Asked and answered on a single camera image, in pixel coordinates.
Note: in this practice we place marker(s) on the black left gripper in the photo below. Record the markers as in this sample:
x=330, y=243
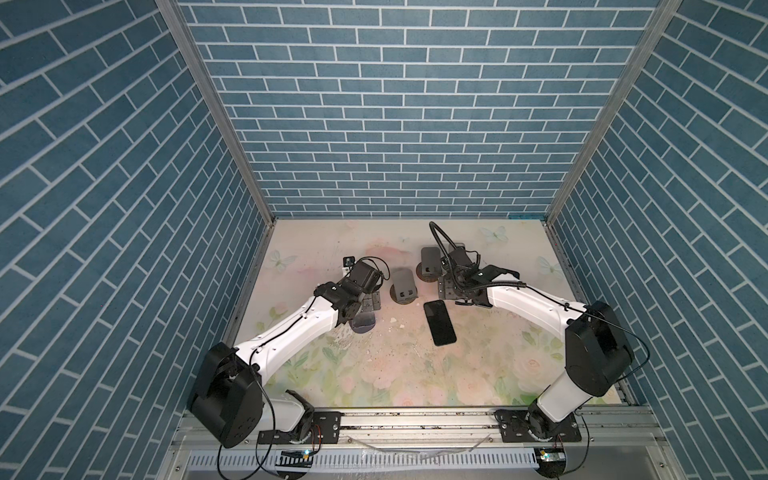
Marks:
x=373, y=301

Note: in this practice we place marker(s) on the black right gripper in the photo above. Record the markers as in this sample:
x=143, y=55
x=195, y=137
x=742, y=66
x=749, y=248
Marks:
x=444, y=289

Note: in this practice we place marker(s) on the black phone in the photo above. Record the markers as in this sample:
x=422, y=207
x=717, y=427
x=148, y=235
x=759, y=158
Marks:
x=439, y=322

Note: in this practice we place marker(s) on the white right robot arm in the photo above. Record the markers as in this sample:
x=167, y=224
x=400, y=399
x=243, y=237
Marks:
x=596, y=350

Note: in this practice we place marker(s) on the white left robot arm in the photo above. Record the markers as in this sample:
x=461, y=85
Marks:
x=229, y=396

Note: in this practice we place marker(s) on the left controller board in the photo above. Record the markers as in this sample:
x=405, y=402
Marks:
x=294, y=465

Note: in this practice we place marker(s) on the controller board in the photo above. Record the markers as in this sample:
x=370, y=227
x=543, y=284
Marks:
x=294, y=465
x=551, y=462

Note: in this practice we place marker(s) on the right controller board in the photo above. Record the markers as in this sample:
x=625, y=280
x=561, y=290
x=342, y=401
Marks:
x=551, y=462

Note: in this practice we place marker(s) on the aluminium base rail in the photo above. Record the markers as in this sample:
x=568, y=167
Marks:
x=433, y=427

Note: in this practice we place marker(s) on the aluminium right corner post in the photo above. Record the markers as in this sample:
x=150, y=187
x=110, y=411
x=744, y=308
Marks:
x=657, y=24

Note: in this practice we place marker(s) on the aluminium corner post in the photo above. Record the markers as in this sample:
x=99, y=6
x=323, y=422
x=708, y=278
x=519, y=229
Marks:
x=657, y=24
x=181, y=33

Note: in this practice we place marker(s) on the aluminium left corner post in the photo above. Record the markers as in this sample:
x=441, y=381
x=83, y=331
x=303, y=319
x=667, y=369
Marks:
x=181, y=33

